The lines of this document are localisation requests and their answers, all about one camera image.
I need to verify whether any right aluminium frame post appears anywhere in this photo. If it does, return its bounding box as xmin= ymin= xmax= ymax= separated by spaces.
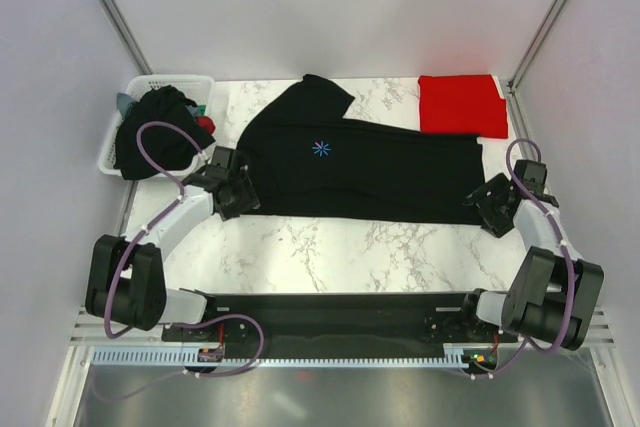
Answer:
xmin=506 ymin=0 xmax=570 ymax=96

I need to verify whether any black t-shirt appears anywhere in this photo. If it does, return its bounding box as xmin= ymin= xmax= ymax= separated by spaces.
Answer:
xmin=237 ymin=74 xmax=485 ymax=226

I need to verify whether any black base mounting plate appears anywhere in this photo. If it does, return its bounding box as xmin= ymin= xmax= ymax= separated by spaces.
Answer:
xmin=162 ymin=293 xmax=499 ymax=359

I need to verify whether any aluminium frame post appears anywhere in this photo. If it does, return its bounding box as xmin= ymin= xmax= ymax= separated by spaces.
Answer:
xmin=98 ymin=0 xmax=153 ymax=75
xmin=506 ymin=0 xmax=570 ymax=96

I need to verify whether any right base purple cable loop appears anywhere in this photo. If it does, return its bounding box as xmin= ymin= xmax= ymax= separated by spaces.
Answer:
xmin=462 ymin=336 xmax=531 ymax=381

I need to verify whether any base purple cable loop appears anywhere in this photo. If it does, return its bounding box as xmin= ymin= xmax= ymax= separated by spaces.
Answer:
xmin=462 ymin=336 xmax=531 ymax=381
xmin=182 ymin=314 xmax=266 ymax=381

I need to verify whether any dark clothes pile in basket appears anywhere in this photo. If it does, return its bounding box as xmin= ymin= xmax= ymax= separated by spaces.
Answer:
xmin=115 ymin=86 xmax=213 ymax=181

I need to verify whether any teal garment in basket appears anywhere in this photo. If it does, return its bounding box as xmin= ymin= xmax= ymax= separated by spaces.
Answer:
xmin=116 ymin=92 xmax=137 ymax=119

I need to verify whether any white slotted cable duct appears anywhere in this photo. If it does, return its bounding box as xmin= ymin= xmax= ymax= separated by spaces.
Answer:
xmin=90 ymin=345 xmax=497 ymax=369

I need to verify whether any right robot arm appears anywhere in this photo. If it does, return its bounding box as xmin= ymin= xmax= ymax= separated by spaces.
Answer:
xmin=457 ymin=160 xmax=604 ymax=351

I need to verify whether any left aluminium frame post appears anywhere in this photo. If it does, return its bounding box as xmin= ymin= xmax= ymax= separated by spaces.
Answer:
xmin=98 ymin=0 xmax=153 ymax=75

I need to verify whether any folded red t-shirt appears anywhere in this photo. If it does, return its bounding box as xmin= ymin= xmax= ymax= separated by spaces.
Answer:
xmin=418 ymin=74 xmax=508 ymax=139

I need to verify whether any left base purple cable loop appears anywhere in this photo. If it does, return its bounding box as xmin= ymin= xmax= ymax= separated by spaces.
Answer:
xmin=182 ymin=314 xmax=266 ymax=381

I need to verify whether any red garment in basket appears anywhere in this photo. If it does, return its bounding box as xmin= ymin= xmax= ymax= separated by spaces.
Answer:
xmin=196 ymin=115 xmax=216 ymax=135

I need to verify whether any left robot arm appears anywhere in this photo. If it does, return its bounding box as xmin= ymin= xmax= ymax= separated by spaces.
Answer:
xmin=85 ymin=147 xmax=260 ymax=340

